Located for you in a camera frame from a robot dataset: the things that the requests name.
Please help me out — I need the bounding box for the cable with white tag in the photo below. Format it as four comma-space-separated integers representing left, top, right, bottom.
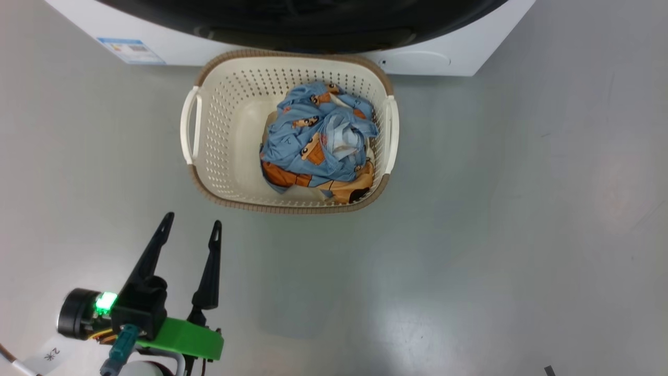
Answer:
0, 342, 71, 376

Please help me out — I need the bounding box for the blue white energy label sticker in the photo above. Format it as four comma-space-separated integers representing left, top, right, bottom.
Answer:
97, 38, 166, 65

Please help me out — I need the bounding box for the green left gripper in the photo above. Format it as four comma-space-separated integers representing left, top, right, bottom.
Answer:
57, 211, 224, 362

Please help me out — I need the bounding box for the white front-load washing machine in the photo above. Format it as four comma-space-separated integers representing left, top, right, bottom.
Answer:
44, 0, 537, 77

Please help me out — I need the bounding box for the blue cartoon print garment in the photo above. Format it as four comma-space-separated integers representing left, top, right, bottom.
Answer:
260, 81, 379, 195

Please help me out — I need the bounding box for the cream perforated laundry basket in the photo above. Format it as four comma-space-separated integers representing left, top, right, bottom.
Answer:
180, 50, 400, 215

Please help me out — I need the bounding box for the teal camera cable connector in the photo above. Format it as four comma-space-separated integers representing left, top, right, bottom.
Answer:
100, 324, 140, 376

